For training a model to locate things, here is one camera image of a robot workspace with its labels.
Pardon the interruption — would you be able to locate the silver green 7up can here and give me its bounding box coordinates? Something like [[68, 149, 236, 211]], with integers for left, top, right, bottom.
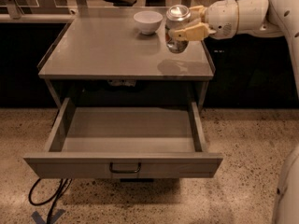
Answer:
[[165, 5, 191, 53]]

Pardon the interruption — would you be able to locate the open grey top drawer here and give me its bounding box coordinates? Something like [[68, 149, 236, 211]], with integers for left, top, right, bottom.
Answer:
[[24, 98, 222, 179]]

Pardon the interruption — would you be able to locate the black metal drawer handle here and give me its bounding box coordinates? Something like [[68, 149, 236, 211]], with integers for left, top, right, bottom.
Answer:
[[109, 162, 141, 174]]

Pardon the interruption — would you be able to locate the white ceramic bowl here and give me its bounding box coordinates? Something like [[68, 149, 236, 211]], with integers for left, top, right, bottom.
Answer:
[[134, 11, 163, 35]]

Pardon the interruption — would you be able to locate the black office chair seat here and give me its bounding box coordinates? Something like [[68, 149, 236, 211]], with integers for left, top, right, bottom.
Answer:
[[104, 0, 137, 7]]

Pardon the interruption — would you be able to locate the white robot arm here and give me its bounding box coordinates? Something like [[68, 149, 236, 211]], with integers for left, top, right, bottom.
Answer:
[[169, 0, 299, 224]]

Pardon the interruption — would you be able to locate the grey cabinet table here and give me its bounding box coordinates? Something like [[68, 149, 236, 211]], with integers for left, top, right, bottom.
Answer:
[[39, 7, 215, 105]]

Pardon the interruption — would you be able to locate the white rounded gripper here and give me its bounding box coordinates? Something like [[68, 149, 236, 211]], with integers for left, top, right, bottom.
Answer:
[[169, 0, 238, 41]]

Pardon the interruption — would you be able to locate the black floor cable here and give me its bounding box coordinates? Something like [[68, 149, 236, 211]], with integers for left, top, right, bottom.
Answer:
[[27, 177, 73, 224]]

